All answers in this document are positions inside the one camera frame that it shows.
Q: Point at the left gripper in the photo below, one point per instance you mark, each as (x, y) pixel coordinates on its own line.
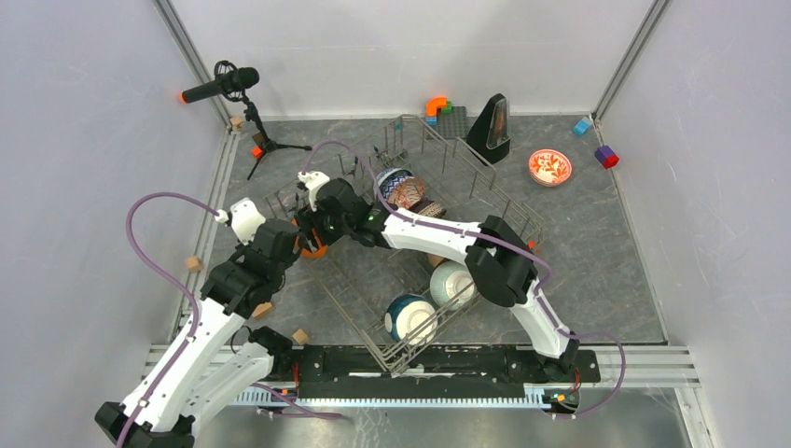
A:
(245, 240)

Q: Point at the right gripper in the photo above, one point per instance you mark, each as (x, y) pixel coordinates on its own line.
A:
(308, 218)

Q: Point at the grey wire dish rack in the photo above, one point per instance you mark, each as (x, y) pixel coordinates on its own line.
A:
(362, 281)

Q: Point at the white bowl orange pattern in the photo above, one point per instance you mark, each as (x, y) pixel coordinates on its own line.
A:
(549, 167)

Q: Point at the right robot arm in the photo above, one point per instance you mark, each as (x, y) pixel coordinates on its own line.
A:
(502, 267)

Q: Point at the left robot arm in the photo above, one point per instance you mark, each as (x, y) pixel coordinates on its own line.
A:
(179, 397)

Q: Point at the white blue rimmed bowl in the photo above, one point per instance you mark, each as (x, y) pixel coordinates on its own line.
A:
(388, 179)

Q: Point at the wooden block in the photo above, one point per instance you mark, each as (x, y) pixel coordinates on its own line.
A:
(262, 310)

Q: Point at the blue white patterned bowl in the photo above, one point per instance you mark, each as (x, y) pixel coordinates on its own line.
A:
(407, 193)

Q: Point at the small wooden cube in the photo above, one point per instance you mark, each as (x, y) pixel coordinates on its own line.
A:
(194, 264)

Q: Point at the black microphone tripod stand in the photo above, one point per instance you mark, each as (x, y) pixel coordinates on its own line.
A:
(263, 143)

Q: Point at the dark brown banded bowl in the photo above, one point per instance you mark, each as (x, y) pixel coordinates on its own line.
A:
(430, 208)

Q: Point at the teal bowl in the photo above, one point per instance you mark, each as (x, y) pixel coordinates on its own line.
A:
(411, 319)

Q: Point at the light green ribbed bowl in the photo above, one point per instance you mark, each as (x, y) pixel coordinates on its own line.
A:
(451, 285)

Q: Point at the orange curved toy block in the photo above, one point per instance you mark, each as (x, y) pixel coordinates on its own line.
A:
(435, 105)

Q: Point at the black microphone orange tip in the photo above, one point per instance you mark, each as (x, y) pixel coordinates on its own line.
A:
(230, 82)

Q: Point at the black metronome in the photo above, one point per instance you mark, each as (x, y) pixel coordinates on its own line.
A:
(489, 136)

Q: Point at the blue toy block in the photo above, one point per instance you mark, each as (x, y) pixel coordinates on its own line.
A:
(582, 126)

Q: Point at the purple red toy block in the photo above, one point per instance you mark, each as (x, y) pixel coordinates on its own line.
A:
(606, 156)

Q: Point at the wooden cube near rail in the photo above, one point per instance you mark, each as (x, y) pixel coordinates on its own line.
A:
(301, 337)

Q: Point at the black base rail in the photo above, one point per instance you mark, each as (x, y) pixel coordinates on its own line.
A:
(438, 372)

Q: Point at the grey studded base plate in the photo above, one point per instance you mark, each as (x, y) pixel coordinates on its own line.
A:
(454, 124)

